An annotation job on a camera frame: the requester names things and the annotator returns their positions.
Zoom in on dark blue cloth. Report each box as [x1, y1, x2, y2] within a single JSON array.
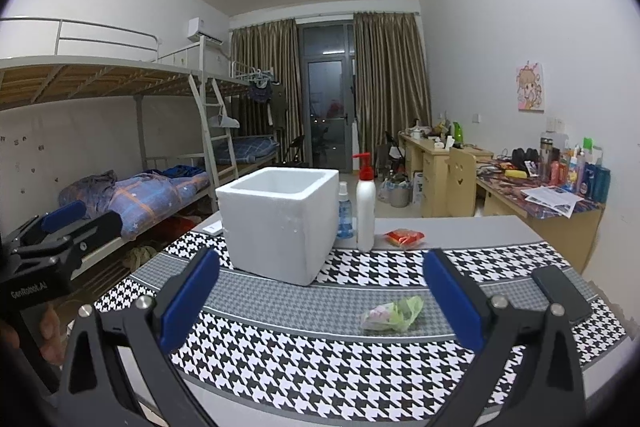
[[147, 164, 203, 178]]

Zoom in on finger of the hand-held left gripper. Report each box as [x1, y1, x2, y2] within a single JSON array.
[[10, 212, 122, 268], [0, 201, 87, 248]]

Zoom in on white bunk bed ladder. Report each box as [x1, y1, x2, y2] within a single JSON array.
[[189, 74, 240, 212]]

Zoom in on hanging dark clothes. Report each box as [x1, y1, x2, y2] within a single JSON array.
[[248, 79, 281, 105]]

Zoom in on grey crumpled cloth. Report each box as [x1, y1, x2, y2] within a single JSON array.
[[59, 172, 118, 218]]

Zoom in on cartoon wall poster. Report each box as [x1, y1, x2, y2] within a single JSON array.
[[515, 62, 546, 112]]

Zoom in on printed paper sheets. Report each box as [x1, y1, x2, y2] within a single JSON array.
[[521, 184, 591, 208]]

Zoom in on blue plaid mattress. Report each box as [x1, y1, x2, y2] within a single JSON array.
[[215, 135, 278, 165]]

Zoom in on blue spray bottle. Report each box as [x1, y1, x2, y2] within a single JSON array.
[[336, 181, 355, 240]]

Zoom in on wooden chair with smiley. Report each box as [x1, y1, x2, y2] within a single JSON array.
[[446, 148, 476, 218]]

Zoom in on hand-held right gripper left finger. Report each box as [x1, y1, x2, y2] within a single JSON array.
[[47, 248, 223, 427]]

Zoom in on glass balcony door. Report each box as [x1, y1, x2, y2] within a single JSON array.
[[297, 21, 358, 172]]

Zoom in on white pump lotion bottle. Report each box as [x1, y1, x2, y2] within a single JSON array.
[[352, 153, 377, 252]]

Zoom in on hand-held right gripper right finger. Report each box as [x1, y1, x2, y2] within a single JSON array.
[[421, 248, 586, 427]]

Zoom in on beige cloth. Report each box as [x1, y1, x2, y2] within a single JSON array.
[[122, 245, 160, 269]]

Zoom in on blue patterned quilt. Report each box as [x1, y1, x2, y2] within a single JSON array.
[[107, 172, 211, 240]]

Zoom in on white air conditioner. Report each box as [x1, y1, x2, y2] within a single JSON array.
[[186, 18, 223, 45]]

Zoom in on houndstooth table mat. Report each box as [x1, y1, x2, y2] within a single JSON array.
[[92, 229, 628, 427]]

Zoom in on wooden desk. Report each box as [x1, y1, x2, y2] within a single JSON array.
[[398, 131, 493, 218]]

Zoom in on person's left hand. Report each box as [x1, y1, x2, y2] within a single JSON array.
[[39, 306, 67, 365]]

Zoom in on green plastic bag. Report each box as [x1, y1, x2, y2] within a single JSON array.
[[360, 296, 425, 334]]

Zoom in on black pouch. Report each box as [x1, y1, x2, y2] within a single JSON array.
[[511, 148, 540, 168]]

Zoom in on brown curtain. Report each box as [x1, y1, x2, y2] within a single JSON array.
[[352, 12, 432, 158], [230, 19, 301, 158]]

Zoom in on group of toiletry bottles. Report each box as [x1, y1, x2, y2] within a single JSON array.
[[539, 132, 612, 202]]

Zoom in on red snack packet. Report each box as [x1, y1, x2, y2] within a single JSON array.
[[384, 228, 425, 248]]

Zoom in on white foam box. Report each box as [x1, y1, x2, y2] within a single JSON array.
[[216, 167, 341, 286]]

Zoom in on black phone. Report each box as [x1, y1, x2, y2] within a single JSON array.
[[531, 265, 593, 323]]

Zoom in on desk with patterned cover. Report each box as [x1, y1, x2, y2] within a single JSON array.
[[475, 159, 607, 273]]

